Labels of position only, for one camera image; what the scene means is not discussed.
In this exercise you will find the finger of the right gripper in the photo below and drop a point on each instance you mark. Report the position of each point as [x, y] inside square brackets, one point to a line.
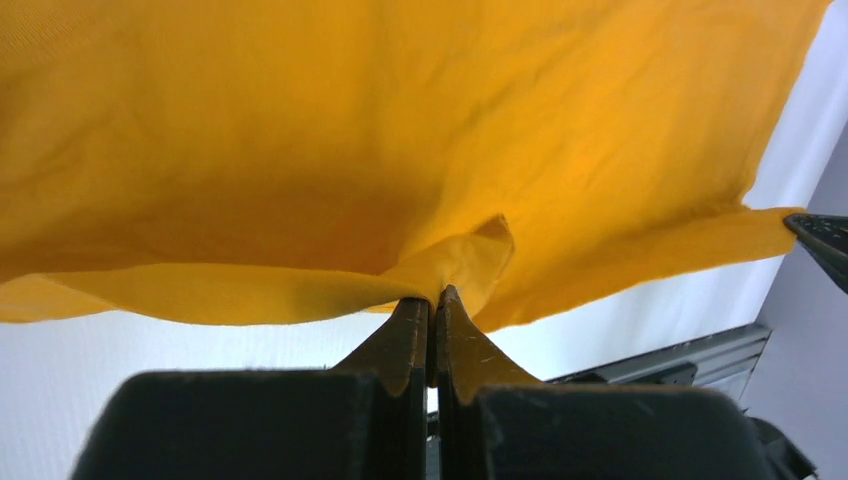
[824, 237]

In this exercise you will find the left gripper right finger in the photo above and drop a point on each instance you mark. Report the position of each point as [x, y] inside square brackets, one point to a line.
[497, 421]

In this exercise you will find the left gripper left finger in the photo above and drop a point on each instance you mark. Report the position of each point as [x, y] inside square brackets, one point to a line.
[364, 418]

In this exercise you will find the yellow t shirt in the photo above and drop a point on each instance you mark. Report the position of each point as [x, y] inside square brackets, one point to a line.
[251, 162]

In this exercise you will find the aluminium frame rail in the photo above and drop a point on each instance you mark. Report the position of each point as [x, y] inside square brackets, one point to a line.
[724, 362]

